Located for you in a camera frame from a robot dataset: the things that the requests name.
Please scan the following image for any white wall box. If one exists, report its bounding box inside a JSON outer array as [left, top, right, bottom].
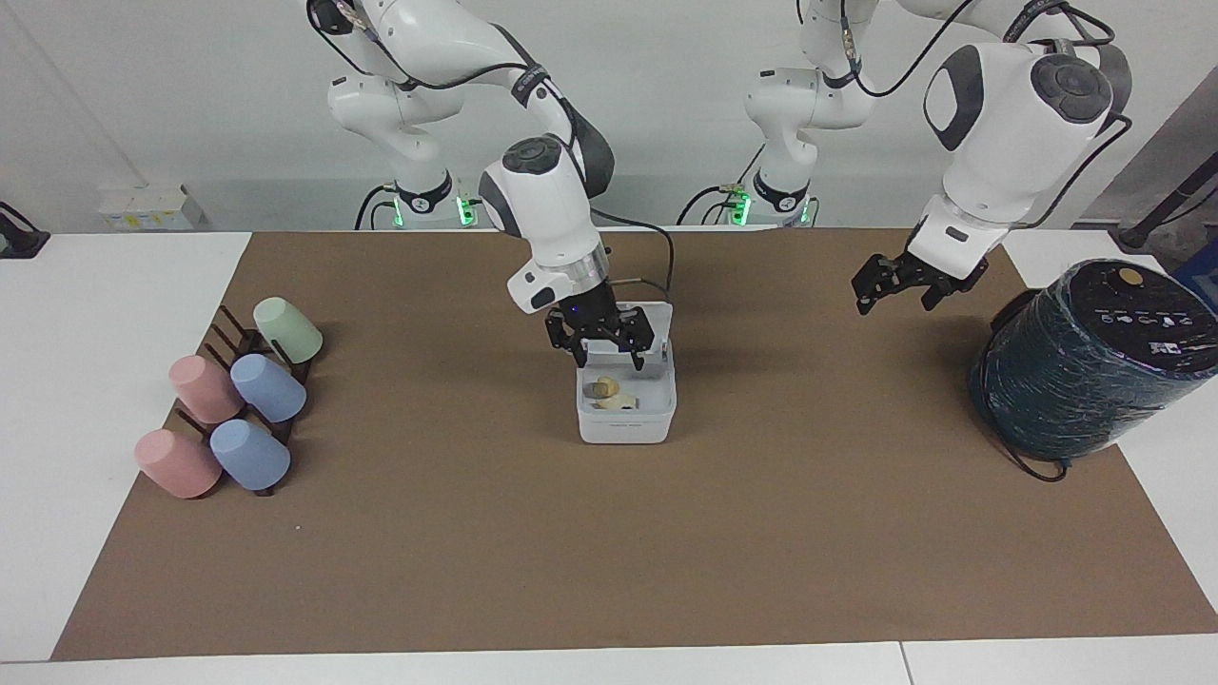
[[97, 185, 206, 232]]

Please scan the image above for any pink cup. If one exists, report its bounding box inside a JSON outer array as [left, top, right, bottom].
[[133, 428, 224, 500], [168, 355, 246, 425]]

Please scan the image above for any green cup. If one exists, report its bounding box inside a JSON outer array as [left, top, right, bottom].
[[252, 296, 324, 365]]

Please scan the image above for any black cable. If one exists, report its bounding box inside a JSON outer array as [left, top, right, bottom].
[[978, 381, 1072, 484], [589, 205, 678, 292], [677, 143, 768, 227], [353, 184, 399, 232], [1004, 112, 1135, 231]]

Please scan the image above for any blue object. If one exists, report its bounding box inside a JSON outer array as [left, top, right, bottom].
[[1173, 238, 1218, 317]]

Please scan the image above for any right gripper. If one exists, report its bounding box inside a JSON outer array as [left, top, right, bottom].
[[544, 282, 658, 372]]

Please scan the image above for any black stand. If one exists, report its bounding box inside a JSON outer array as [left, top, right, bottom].
[[1117, 156, 1218, 251], [0, 201, 51, 261]]

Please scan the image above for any blue cup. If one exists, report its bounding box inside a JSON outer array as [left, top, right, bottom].
[[208, 419, 292, 493], [229, 353, 308, 424]]

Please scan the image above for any dark round trash bin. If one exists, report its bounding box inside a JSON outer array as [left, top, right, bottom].
[[968, 258, 1218, 463]]

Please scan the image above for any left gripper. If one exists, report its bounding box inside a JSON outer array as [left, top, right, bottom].
[[851, 249, 990, 317]]

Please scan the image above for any dark brown cup rack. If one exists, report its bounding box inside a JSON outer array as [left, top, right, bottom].
[[174, 303, 312, 499]]

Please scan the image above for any white open box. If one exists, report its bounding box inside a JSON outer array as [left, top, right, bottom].
[[576, 302, 678, 445]]

